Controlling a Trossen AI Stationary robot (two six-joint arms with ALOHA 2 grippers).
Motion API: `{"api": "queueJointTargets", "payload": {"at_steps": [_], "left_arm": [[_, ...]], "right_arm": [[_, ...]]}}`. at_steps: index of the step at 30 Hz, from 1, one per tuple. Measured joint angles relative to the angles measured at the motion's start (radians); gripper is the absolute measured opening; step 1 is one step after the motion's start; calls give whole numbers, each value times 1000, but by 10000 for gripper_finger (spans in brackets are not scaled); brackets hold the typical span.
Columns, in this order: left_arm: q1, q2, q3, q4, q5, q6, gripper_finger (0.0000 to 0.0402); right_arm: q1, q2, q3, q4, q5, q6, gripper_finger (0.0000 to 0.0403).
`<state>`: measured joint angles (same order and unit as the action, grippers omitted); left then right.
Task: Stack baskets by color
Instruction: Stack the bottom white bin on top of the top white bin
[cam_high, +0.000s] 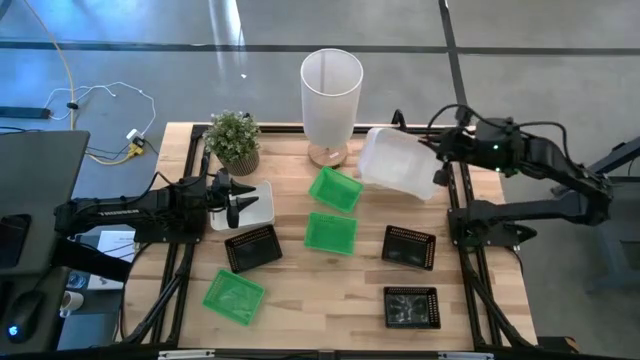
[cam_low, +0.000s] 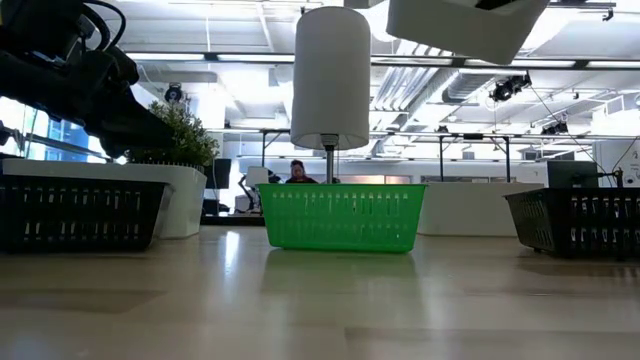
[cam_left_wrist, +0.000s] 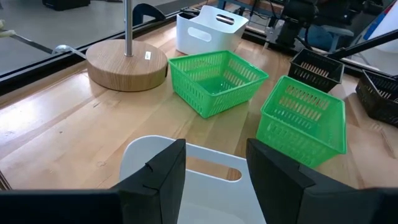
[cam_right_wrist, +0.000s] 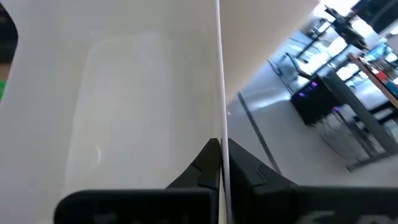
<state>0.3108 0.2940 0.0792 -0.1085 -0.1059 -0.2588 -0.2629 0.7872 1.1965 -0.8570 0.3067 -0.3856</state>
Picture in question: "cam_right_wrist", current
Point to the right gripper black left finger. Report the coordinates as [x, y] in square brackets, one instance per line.
[186, 205]

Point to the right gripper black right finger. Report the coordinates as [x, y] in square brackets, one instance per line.
[280, 205]

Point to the white plastic basket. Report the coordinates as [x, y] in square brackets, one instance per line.
[124, 93]

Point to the black computer tower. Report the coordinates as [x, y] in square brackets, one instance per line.
[314, 104]

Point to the wood-top desk with grey legs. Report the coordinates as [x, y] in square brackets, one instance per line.
[357, 105]

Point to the black equipment stand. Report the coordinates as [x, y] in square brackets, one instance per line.
[346, 29]

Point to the black monitor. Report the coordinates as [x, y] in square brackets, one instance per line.
[379, 12]

